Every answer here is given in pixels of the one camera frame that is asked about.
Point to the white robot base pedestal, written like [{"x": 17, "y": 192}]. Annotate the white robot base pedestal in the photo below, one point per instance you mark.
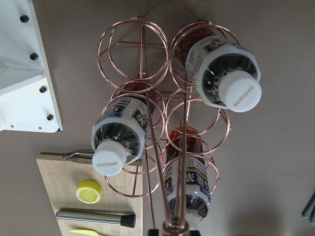
[{"x": 27, "y": 98}]

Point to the bamboo cutting board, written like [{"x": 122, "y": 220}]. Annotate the bamboo cutting board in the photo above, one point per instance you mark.
[{"x": 61, "y": 178}]

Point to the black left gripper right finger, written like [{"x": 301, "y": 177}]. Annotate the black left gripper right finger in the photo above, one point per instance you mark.
[{"x": 194, "y": 233}]

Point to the grey folded cloth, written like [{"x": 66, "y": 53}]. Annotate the grey folded cloth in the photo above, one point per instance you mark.
[{"x": 309, "y": 210}]

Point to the yellow plastic knife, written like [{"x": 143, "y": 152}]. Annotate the yellow plastic knife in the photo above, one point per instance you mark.
[{"x": 86, "y": 232}]

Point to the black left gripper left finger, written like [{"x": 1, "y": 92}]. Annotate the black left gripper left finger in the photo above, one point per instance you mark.
[{"x": 153, "y": 232}]

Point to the half lemon slice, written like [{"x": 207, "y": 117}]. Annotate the half lemon slice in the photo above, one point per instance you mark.
[{"x": 89, "y": 192}]

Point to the copper wire bottle basket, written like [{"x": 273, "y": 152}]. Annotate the copper wire bottle basket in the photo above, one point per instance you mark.
[{"x": 152, "y": 35}]

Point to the tea bottle white cap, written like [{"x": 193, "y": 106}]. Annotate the tea bottle white cap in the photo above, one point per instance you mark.
[{"x": 119, "y": 136}]

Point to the steel muddler black tip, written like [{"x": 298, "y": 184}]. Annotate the steel muddler black tip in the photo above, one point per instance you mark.
[{"x": 128, "y": 221}]

